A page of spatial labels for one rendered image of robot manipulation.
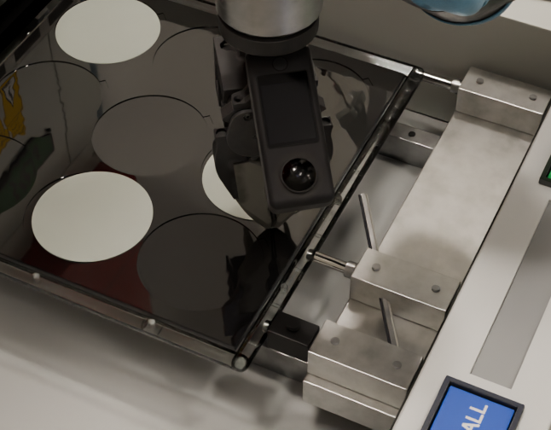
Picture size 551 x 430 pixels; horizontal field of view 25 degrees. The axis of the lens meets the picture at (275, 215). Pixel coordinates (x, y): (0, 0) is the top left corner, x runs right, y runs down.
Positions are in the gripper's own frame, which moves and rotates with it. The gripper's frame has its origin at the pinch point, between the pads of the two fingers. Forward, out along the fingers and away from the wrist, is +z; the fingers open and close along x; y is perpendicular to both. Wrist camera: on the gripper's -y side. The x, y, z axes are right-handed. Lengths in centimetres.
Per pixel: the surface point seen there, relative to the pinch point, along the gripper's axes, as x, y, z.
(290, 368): 0.0, -8.7, 8.2
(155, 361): 10.7, -5.3, 9.6
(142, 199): 10.2, 5.5, 1.5
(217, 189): 3.9, 5.7, 1.5
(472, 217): -17.3, 1.0, 3.6
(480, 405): -10.5, -22.6, -4.8
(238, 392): 4.3, -9.3, 9.6
